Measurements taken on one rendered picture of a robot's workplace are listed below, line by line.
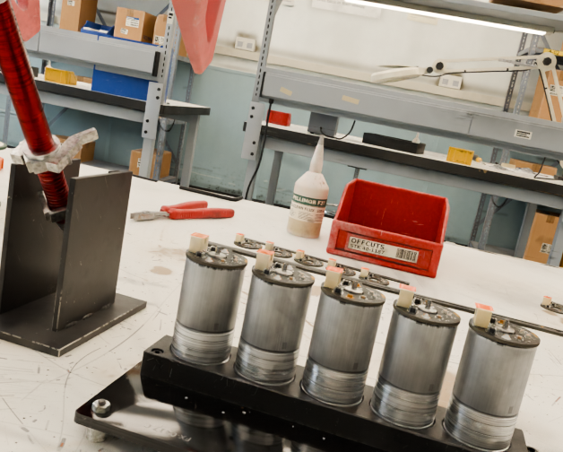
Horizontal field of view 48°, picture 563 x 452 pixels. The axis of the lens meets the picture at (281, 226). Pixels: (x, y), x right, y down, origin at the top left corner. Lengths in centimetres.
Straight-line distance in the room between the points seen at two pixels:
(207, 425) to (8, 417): 7
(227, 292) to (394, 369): 7
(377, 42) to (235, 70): 105
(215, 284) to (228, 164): 461
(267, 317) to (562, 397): 20
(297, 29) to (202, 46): 449
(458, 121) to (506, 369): 235
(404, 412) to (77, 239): 16
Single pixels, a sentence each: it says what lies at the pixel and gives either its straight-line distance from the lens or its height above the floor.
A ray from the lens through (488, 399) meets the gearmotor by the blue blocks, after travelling 24.
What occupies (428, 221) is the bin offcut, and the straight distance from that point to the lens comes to 68.
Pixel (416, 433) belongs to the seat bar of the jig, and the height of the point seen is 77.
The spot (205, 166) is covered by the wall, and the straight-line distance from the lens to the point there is 490.
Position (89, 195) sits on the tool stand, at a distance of 31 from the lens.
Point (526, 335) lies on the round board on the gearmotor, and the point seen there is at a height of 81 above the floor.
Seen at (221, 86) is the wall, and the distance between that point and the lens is 486.
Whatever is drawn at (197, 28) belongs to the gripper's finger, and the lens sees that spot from 29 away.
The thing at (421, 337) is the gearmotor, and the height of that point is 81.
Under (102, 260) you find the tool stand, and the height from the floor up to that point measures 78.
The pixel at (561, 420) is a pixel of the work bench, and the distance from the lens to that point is 36.
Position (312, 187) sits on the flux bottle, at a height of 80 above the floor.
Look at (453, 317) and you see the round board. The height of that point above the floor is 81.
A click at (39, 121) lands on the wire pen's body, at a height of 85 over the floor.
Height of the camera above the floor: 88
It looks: 11 degrees down
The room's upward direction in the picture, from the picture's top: 11 degrees clockwise
